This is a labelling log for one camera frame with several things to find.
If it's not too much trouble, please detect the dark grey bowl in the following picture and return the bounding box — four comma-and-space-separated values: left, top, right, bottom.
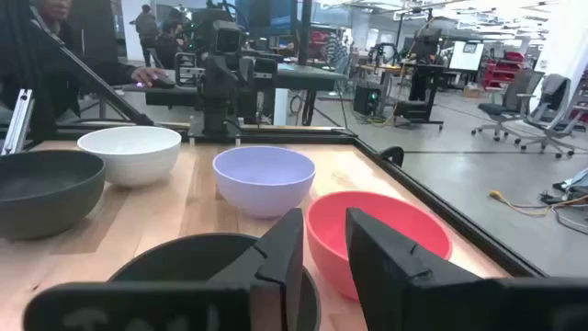
0, 149, 107, 241

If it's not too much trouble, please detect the yellow floor cable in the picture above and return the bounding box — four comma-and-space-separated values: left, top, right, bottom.
489, 189, 588, 217

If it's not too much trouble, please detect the black desk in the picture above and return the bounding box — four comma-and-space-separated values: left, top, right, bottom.
122, 62, 348, 128

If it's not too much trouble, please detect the black floor computer box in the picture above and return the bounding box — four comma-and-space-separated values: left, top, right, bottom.
352, 82, 385, 116

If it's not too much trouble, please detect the aluminium profile post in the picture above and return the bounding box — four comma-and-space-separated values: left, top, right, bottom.
1, 88, 35, 156

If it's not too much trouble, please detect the red storage shelf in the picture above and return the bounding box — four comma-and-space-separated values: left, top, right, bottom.
481, 50, 527, 88

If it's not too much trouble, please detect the grey office chair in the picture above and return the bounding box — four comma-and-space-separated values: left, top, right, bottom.
471, 68, 546, 143
514, 73, 582, 160

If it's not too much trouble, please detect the black bowl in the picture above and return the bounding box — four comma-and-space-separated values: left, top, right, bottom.
107, 232, 322, 331

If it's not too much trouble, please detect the black table clamp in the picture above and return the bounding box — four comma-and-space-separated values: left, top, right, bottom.
379, 145, 405, 167

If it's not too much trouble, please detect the black table edge frame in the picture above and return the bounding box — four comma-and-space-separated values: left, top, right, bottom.
0, 121, 548, 280

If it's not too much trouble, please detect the black robot station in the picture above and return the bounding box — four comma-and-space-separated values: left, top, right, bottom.
394, 27, 447, 132

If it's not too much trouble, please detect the white pillar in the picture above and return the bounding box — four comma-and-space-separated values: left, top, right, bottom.
527, 0, 588, 109

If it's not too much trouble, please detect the person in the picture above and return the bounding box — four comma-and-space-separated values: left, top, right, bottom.
155, 20, 185, 70
132, 4, 160, 68
0, 0, 169, 139

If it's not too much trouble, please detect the white bowl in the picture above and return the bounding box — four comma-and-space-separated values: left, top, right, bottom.
76, 125, 183, 188

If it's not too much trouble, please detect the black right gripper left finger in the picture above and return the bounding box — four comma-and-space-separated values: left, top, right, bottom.
22, 208, 305, 331

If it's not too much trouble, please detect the white board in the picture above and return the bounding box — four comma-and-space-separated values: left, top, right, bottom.
448, 40, 486, 73

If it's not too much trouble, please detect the lavender bowl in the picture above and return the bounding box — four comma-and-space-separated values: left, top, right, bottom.
211, 145, 317, 220

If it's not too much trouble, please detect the person's hand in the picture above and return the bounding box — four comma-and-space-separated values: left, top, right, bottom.
130, 66, 167, 88

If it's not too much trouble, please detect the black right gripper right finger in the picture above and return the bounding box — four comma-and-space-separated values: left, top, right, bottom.
345, 207, 588, 331

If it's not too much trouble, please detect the red bowl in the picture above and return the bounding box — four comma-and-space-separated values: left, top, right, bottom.
305, 190, 454, 302

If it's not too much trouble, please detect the black frame strut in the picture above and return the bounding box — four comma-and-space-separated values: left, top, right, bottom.
27, 4, 155, 128

